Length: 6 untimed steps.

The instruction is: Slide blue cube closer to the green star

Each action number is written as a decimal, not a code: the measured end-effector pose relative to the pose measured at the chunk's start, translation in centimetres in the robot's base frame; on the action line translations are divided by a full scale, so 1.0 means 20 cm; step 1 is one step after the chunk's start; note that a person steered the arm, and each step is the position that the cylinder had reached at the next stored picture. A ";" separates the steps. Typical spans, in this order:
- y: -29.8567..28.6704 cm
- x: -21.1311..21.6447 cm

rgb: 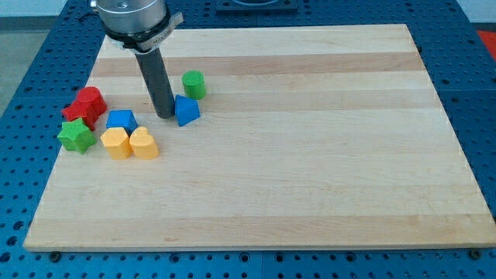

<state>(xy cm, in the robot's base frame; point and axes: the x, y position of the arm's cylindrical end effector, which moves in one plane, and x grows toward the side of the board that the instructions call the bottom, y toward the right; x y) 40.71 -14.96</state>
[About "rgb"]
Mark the yellow pentagon block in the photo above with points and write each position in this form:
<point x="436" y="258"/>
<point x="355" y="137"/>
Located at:
<point x="116" y="142"/>

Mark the green cylinder block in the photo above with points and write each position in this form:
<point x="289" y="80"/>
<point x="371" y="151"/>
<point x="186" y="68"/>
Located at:
<point x="194" y="84"/>

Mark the red cylinder block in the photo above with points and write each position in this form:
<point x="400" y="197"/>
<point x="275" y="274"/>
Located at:
<point x="93" y="97"/>

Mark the blue triangular prism block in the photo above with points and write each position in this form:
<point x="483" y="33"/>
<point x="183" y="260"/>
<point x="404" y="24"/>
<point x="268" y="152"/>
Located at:
<point x="186" y="110"/>

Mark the light wooden board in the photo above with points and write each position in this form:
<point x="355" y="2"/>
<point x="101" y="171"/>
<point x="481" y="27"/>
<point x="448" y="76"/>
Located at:
<point x="309" y="138"/>

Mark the green star block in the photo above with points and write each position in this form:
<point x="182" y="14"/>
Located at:
<point x="76" y="136"/>

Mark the dark mounting plate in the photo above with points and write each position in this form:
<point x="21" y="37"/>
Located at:
<point x="237" y="6"/>

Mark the red star block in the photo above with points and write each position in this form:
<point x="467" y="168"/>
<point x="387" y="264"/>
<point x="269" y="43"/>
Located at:
<point x="82" y="110"/>

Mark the yellow heart block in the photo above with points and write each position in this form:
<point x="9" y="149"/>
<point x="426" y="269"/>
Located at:
<point x="143" y="144"/>

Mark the blue cube block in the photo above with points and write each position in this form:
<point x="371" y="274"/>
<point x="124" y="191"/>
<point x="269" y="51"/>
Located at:
<point x="122" y="118"/>

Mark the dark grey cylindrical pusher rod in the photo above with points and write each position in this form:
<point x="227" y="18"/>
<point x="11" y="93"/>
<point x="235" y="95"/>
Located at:
<point x="157" y="82"/>

